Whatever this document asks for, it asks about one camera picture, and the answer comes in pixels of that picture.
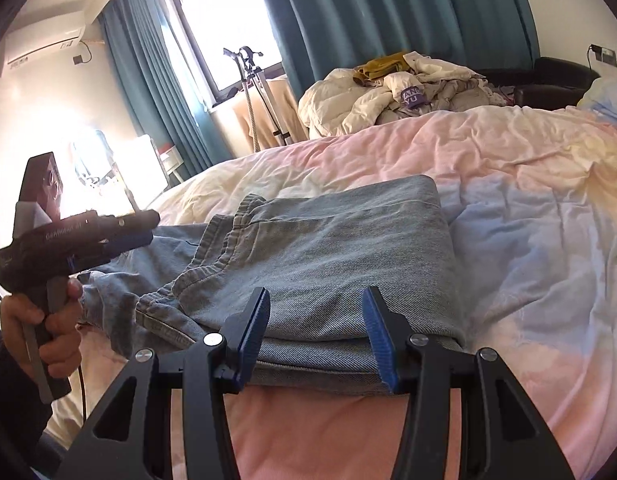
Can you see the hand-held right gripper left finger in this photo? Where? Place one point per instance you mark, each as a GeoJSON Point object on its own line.
{"type": "Point", "coordinates": [253, 335]}

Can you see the white crumpled duvet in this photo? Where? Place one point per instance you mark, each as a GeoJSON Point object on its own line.
{"type": "Point", "coordinates": [333, 105]}

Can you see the person's left hand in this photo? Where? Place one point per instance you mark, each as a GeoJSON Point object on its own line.
{"type": "Point", "coordinates": [63, 350]}

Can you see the black air conditioner plug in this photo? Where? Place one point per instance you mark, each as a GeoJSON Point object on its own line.
{"type": "Point", "coordinates": [78, 59]}

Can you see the white wall air conditioner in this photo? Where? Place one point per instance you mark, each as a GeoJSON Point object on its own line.
{"type": "Point", "coordinates": [43, 42]}

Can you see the wide teal curtain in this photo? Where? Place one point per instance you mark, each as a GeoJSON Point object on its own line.
{"type": "Point", "coordinates": [388, 10]}

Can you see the wall socket with plug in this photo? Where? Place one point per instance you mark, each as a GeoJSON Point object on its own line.
{"type": "Point", "coordinates": [608, 55]}

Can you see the black leather sofa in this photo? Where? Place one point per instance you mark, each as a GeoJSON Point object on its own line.
{"type": "Point", "coordinates": [558, 77]}

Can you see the pastel tie-dye bed blanket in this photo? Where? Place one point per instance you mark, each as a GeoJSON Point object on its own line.
{"type": "Point", "coordinates": [513, 260]}

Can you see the beige hanging garment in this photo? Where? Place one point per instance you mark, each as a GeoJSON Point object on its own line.
{"type": "Point", "coordinates": [288, 110]}

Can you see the pastel pillow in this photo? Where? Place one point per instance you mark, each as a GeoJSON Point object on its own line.
{"type": "Point", "coordinates": [608, 97]}

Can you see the garment steamer stand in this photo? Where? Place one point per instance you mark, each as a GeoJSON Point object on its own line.
{"type": "Point", "coordinates": [248, 75]}

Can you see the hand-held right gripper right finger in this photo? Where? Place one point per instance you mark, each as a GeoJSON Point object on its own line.
{"type": "Point", "coordinates": [381, 340]}

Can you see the narrow teal curtain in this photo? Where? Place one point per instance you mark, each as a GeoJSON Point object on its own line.
{"type": "Point", "coordinates": [153, 85]}

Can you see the mustard yellow cloth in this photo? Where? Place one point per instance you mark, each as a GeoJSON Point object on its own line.
{"type": "Point", "coordinates": [381, 66]}

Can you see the grey-blue denim pants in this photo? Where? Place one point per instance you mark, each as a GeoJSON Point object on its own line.
{"type": "Point", "coordinates": [313, 250]}

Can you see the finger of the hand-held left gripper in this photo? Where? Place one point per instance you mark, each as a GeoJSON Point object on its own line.
{"type": "Point", "coordinates": [133, 241]}
{"type": "Point", "coordinates": [141, 221]}

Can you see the white side table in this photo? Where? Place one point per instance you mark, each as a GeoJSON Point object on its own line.
{"type": "Point", "coordinates": [174, 164]}

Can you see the dark-framed window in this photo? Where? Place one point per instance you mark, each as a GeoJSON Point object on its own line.
{"type": "Point", "coordinates": [218, 20]}

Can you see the grey garment purple label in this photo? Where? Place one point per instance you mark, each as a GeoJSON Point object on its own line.
{"type": "Point", "coordinates": [453, 95]}

